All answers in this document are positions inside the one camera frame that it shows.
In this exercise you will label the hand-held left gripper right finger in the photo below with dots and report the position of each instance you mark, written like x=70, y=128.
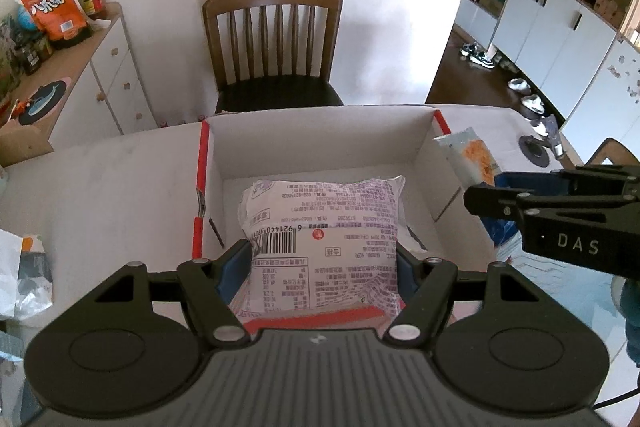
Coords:
x=407, y=267

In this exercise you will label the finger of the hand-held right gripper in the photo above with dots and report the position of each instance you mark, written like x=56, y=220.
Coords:
x=565, y=227
x=520, y=179

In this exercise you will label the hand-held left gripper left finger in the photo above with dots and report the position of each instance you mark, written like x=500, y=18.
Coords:
x=235, y=269

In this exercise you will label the white and orange packet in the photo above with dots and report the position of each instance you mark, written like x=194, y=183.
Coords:
x=470, y=152

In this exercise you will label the purple and white snack packet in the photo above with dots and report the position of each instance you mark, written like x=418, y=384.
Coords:
x=325, y=217

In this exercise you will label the red and white cardboard box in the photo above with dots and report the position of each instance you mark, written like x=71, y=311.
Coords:
x=325, y=142

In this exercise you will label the white desktop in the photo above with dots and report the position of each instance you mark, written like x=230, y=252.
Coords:
x=110, y=187

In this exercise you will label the black round cap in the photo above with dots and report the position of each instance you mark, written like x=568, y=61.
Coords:
x=534, y=149

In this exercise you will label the blue pouch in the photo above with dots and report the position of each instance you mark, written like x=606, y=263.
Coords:
x=502, y=232

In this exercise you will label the white slipper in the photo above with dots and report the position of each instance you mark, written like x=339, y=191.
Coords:
x=532, y=104
x=518, y=84

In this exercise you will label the wooden chair with black seat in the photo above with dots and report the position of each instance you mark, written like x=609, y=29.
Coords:
x=612, y=149

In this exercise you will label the pair of sneakers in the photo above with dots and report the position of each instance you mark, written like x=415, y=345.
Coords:
x=480, y=56

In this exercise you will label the white sideboard cabinet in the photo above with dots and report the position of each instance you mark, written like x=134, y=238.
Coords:
x=120, y=77

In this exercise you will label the plastic bags at left edge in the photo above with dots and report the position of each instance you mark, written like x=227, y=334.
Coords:
x=10, y=267

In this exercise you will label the dark whale mouse pad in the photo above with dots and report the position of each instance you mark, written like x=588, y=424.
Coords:
x=47, y=99

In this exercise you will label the small red toy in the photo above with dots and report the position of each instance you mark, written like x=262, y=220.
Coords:
x=20, y=108

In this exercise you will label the dark glass jars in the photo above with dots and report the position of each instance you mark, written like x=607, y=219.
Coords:
x=32, y=54

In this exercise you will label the red-lid jar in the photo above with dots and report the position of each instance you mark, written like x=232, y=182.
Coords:
x=92, y=2

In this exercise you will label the orange snack bag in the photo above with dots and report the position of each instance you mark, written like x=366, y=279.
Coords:
x=52, y=7

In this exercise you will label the white wall cupboard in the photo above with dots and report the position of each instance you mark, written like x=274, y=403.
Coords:
x=560, y=32

